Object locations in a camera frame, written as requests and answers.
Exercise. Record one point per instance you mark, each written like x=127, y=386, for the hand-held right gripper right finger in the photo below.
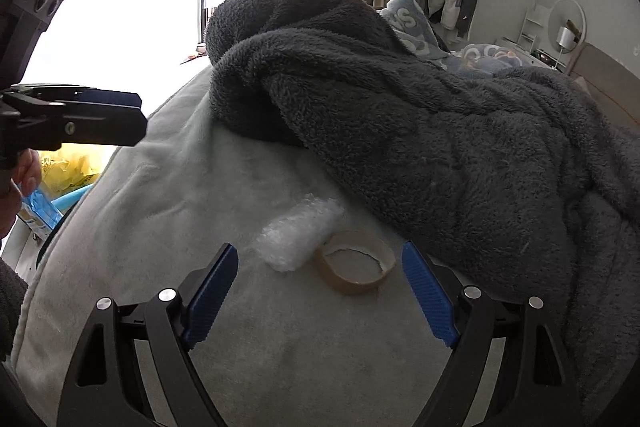
x=427, y=302

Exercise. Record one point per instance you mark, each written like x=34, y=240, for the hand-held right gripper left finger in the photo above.
x=212, y=292

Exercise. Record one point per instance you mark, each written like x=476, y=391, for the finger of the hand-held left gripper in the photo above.
x=105, y=127
x=112, y=99

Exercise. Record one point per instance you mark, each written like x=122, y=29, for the brown tape roll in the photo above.
x=350, y=288

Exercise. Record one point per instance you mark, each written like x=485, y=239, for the bubble wrap wad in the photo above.
x=300, y=232

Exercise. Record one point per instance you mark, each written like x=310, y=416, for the person's left hand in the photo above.
x=27, y=177

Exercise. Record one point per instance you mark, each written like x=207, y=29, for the yellow plastic bag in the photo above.
x=70, y=167

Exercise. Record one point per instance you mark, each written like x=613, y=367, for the blue snack packet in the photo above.
x=42, y=209

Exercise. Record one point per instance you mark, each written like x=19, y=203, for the light grey bed blanket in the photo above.
x=200, y=187

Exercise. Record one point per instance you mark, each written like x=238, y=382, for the dark grey fleece blanket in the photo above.
x=425, y=117

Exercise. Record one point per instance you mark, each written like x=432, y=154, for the blue patterned blanket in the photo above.
x=410, y=22

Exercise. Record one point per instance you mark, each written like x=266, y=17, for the beige bed headboard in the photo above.
x=605, y=77

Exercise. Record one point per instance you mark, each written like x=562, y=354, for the white small shelf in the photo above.
x=532, y=27

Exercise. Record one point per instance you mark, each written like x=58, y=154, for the white cylinder lamp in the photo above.
x=566, y=38

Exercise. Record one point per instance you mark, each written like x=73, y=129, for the round white mirror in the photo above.
x=567, y=12

